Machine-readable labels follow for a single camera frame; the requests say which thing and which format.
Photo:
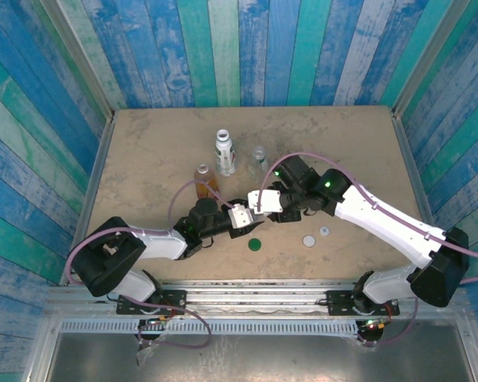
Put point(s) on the orange tea bottle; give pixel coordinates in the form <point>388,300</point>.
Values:
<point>205,185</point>

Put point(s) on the small controller circuit board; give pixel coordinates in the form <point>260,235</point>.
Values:
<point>376,324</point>
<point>155,321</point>

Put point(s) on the aluminium table side rail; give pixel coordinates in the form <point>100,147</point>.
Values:
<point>417,179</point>
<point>88,199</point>

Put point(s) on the small clear bottle green label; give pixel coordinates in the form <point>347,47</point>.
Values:
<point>259,159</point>

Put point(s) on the black round disc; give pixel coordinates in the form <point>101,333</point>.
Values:
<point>370,337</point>

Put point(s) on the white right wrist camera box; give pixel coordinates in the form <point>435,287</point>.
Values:
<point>265,201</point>

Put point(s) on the clear plastic bag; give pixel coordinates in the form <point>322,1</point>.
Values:
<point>145,350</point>

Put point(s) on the green bottle cap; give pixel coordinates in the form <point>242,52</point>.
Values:
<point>255,244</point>

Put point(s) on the white bottle cap with print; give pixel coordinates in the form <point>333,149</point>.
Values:
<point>324,231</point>

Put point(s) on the steel sheet panel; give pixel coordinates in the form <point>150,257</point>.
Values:
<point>283,358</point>

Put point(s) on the white bottle with green label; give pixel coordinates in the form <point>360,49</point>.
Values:
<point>226,159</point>

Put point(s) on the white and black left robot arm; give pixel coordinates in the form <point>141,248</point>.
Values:
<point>159,244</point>

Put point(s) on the aluminium corner post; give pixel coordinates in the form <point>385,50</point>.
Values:
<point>82,59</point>
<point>429,59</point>

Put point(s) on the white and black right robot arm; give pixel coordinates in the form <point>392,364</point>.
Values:
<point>382,215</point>

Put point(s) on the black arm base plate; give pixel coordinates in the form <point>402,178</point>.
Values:
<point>171,298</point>
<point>338,302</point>

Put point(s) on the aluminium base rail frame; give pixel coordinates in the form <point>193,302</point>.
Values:
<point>255,296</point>

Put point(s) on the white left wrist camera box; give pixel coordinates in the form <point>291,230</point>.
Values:
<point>241,217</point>

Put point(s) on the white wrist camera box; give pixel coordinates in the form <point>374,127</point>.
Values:
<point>241,217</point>
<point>265,201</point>

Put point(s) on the plain white bottle cap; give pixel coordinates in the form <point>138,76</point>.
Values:
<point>308,240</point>

